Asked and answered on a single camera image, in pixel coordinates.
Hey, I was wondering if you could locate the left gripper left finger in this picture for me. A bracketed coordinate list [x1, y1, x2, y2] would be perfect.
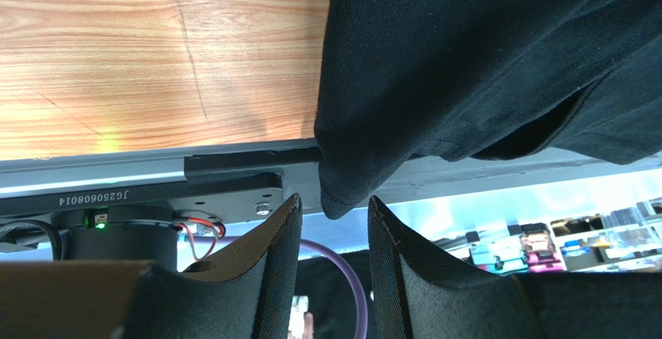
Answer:
[1, 194, 302, 338]

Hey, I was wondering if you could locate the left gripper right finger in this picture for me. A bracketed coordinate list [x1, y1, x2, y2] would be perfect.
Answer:
[368, 197, 661, 338]

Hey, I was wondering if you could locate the black t shirt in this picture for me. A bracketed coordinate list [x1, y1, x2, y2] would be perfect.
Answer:
[314, 0, 661, 219]

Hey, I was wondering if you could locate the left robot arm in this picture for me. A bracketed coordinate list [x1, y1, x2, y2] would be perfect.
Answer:
[1, 195, 661, 338]

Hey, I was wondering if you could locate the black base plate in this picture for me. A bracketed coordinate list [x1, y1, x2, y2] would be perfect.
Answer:
[0, 146, 662, 225]

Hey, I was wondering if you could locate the aluminium frame rail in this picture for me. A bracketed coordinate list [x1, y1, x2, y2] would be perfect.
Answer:
[1, 138, 317, 199]

